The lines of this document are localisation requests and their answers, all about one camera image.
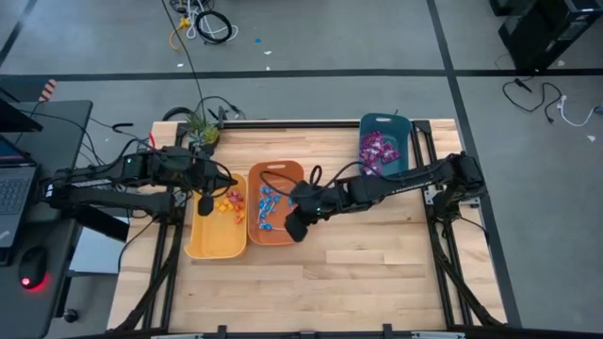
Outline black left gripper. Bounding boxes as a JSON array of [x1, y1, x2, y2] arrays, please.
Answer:
[[187, 158, 238, 218]]

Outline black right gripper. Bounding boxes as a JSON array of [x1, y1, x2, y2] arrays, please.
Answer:
[[284, 180, 331, 244]]

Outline orange plastic bin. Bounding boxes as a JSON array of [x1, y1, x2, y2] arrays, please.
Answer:
[[247, 160, 305, 247]]

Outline yellow plastic bin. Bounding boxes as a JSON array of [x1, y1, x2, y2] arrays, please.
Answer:
[[184, 172, 249, 260]]

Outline teal plastic bin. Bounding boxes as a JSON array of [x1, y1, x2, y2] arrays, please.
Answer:
[[358, 112, 414, 179]]

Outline potted succulent plant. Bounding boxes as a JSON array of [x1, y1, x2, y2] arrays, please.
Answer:
[[186, 112, 221, 151]]

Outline white board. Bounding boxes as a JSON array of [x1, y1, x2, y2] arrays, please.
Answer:
[[69, 215, 132, 275]]

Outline orange black striped object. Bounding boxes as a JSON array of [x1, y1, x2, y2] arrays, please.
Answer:
[[38, 78, 58, 104]]

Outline black laptop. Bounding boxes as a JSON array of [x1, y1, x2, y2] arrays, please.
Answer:
[[0, 134, 40, 250]]

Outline black computer mouse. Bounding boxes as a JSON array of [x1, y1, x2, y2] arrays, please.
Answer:
[[18, 245, 49, 290]]

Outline black desk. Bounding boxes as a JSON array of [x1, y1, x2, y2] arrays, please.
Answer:
[[0, 99, 94, 339]]

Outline black equipment cabinet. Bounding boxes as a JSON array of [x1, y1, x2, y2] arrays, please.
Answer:
[[488, 0, 603, 73]]

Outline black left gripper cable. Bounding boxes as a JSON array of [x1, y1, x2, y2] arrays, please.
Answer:
[[187, 154, 236, 199]]

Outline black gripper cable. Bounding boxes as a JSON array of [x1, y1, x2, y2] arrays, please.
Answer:
[[258, 164, 324, 199], [187, 154, 236, 199]]

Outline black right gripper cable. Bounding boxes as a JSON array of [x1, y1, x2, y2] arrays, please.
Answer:
[[258, 164, 324, 199]]

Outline black cables with plugs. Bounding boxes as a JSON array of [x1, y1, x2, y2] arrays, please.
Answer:
[[193, 95, 247, 121]]

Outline long black cable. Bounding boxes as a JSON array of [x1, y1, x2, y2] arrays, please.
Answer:
[[159, 0, 208, 121]]

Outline coiled black cable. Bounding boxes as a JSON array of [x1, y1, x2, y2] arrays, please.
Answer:
[[193, 9, 235, 46]]

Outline yellow cable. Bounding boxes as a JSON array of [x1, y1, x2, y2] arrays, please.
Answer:
[[168, 15, 192, 52]]

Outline black cable with plug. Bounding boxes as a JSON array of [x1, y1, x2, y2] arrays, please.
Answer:
[[501, 76, 565, 125]]

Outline white cable with plug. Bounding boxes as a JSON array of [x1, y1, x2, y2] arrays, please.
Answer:
[[555, 93, 600, 128]]

